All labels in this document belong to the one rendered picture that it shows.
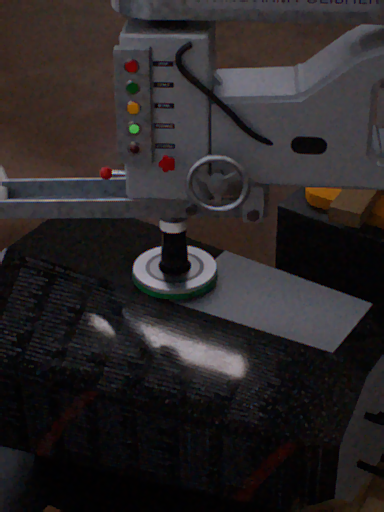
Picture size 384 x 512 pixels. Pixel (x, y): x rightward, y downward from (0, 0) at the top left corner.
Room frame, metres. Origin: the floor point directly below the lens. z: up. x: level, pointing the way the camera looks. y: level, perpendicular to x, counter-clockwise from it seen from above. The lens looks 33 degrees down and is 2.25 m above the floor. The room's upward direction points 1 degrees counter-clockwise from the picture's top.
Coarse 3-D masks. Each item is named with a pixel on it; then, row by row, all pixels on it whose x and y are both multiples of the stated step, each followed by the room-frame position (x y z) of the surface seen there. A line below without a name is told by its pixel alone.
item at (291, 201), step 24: (288, 216) 2.64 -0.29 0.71; (312, 216) 2.60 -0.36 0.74; (288, 240) 2.64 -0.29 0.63; (312, 240) 2.59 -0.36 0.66; (336, 240) 2.55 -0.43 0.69; (360, 240) 2.50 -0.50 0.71; (288, 264) 2.64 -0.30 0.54; (312, 264) 2.60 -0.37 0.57; (336, 264) 2.55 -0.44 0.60; (360, 264) 2.50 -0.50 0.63; (336, 288) 2.55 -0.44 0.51; (360, 288) 2.50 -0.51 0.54
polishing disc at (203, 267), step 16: (144, 256) 2.21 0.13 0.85; (160, 256) 2.21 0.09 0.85; (192, 256) 2.21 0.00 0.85; (208, 256) 2.20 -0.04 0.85; (144, 272) 2.13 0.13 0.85; (160, 272) 2.13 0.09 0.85; (192, 272) 2.13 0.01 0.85; (208, 272) 2.13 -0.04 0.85; (160, 288) 2.06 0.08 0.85; (176, 288) 2.06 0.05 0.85; (192, 288) 2.06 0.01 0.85
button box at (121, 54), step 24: (120, 48) 2.04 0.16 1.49; (144, 48) 2.04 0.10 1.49; (120, 72) 2.04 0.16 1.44; (144, 72) 2.04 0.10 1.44; (120, 96) 2.04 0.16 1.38; (144, 96) 2.04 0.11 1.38; (120, 120) 2.04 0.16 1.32; (144, 120) 2.04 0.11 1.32; (120, 144) 2.04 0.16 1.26; (144, 144) 2.04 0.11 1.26
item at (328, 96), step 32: (352, 32) 2.19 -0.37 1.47; (320, 64) 2.13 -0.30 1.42; (352, 64) 2.03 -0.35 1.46; (224, 96) 2.06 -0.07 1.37; (256, 96) 2.05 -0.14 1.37; (288, 96) 2.05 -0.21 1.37; (320, 96) 2.03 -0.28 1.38; (352, 96) 2.02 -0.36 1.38; (224, 128) 2.05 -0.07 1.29; (256, 128) 2.04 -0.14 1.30; (288, 128) 2.03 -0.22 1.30; (320, 128) 2.03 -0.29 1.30; (352, 128) 2.02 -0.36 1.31; (256, 160) 2.04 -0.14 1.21; (288, 160) 2.03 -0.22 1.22; (320, 160) 2.03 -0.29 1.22; (352, 160) 2.02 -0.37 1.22; (256, 192) 2.05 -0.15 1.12
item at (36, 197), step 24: (24, 192) 2.24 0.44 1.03; (48, 192) 2.24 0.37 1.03; (72, 192) 2.23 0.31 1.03; (96, 192) 2.23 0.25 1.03; (120, 192) 2.22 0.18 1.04; (240, 192) 2.19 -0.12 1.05; (264, 192) 2.19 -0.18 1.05; (0, 216) 2.14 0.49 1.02; (24, 216) 2.13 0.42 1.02; (48, 216) 2.13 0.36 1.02; (72, 216) 2.12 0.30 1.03; (96, 216) 2.12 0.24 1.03; (120, 216) 2.11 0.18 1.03; (144, 216) 2.10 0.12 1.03; (168, 216) 2.10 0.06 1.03; (192, 216) 2.09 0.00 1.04; (216, 216) 2.09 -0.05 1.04; (240, 216) 2.08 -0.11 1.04; (264, 216) 2.08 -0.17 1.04
